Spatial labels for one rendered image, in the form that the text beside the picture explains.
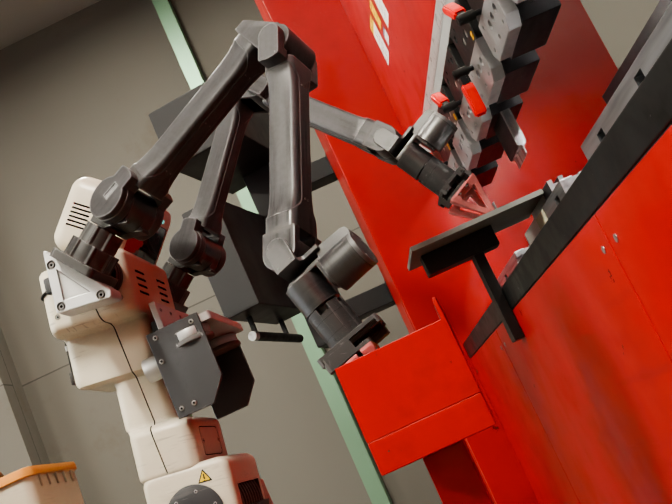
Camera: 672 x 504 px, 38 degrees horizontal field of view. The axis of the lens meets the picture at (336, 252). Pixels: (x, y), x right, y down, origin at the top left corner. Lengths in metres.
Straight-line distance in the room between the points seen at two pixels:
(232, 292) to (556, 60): 1.17
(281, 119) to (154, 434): 0.61
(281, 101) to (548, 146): 1.43
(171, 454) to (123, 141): 3.70
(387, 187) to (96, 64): 3.03
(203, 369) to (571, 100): 1.55
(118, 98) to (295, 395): 1.87
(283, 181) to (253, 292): 1.46
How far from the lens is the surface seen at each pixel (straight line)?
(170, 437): 1.74
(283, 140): 1.47
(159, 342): 1.74
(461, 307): 2.68
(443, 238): 1.75
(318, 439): 4.84
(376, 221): 2.72
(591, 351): 1.41
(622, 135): 0.96
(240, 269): 2.89
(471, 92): 1.76
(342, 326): 1.30
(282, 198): 1.41
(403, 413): 1.26
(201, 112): 1.63
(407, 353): 1.26
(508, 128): 1.86
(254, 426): 4.90
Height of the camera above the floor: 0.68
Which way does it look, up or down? 12 degrees up
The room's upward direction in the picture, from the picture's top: 25 degrees counter-clockwise
